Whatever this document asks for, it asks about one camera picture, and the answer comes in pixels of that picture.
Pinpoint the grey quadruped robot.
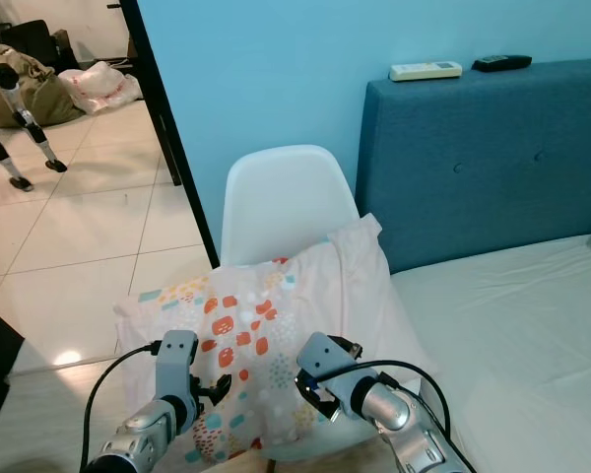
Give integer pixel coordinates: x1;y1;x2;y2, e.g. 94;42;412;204
0;59;69;193

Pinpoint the white remote control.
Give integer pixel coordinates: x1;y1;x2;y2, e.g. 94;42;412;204
389;62;464;83

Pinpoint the olive fabric bag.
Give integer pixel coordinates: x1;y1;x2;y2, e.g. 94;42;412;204
0;44;86;127

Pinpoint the blue upholstered headboard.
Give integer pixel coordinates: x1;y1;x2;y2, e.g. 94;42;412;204
355;57;591;275

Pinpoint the white bed mattress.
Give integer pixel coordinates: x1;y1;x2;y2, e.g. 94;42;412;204
261;232;591;473

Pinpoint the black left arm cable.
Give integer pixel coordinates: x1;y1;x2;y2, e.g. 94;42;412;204
80;341;163;472

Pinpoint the white plastic bag red print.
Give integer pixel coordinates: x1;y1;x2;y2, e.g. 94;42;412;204
57;60;145;115

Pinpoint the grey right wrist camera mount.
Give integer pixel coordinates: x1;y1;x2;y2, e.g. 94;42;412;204
295;333;365;407

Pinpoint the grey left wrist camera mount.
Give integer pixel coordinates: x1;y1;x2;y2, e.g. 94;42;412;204
155;330;201;405

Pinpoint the black door frame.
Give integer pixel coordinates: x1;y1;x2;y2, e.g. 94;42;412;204
118;0;221;269

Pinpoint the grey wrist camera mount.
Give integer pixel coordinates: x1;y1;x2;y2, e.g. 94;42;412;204
295;333;365;407
155;330;201;405

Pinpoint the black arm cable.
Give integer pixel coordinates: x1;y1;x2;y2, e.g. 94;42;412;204
335;360;452;444
80;341;163;472

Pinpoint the dark wooden table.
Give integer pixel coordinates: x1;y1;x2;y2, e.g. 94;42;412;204
106;0;183;186

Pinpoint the white plastic shell chair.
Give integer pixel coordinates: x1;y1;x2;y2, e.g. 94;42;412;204
221;145;361;268

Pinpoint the black bag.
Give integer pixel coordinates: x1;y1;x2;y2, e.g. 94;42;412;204
0;19;78;72

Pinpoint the black remote control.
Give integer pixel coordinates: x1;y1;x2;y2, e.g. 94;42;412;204
473;54;534;74

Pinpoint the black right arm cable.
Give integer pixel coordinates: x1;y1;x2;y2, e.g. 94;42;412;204
335;360;452;444

